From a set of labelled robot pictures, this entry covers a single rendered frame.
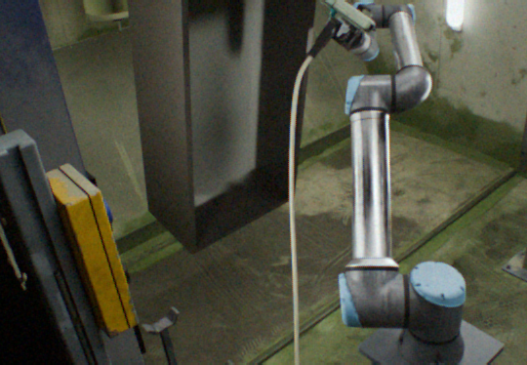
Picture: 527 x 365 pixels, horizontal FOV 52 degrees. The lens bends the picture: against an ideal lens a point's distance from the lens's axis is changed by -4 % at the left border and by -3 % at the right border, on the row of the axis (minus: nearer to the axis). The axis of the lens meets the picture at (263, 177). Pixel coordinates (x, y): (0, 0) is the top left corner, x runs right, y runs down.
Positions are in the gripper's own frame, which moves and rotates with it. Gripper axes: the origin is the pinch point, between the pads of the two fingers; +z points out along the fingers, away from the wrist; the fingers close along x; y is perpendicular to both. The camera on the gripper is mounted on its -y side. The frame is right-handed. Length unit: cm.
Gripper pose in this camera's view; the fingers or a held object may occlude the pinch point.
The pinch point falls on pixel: (338, 15)
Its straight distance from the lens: 191.5
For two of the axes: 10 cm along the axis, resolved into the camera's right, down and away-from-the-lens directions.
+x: -6.3, -6.6, 4.1
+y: -6.1, 7.5, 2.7
